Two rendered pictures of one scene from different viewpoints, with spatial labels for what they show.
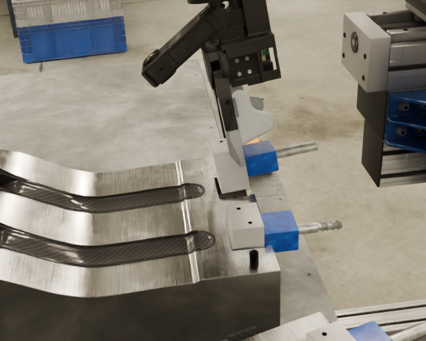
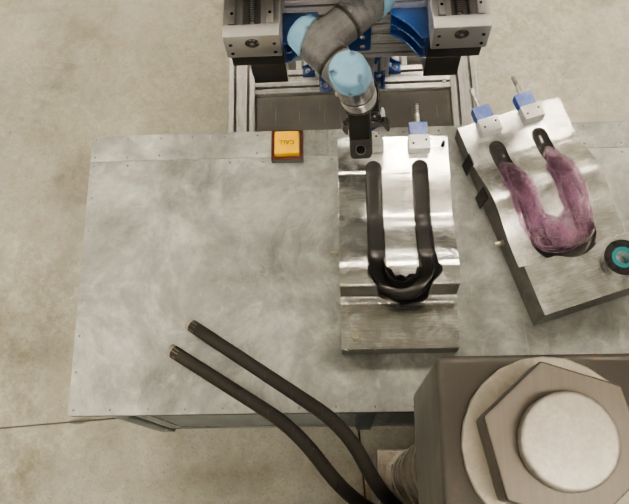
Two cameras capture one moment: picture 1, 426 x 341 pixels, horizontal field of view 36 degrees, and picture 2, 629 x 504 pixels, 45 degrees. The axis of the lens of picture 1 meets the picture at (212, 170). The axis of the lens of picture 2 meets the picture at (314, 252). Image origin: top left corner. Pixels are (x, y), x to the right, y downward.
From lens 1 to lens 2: 1.57 m
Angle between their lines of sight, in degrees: 57
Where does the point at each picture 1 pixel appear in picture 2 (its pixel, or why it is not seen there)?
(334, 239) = (85, 143)
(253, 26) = not seen: hidden behind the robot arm
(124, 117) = (196, 221)
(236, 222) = (424, 145)
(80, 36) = not seen: outside the picture
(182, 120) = (212, 181)
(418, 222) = (81, 71)
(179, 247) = (419, 177)
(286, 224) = (421, 125)
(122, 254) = (419, 203)
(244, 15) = not seen: hidden behind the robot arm
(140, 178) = (351, 194)
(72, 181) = (354, 229)
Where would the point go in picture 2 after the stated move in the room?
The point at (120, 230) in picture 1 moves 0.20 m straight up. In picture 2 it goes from (401, 203) to (407, 168)
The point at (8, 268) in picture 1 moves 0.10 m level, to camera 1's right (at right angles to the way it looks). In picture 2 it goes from (448, 243) to (450, 201)
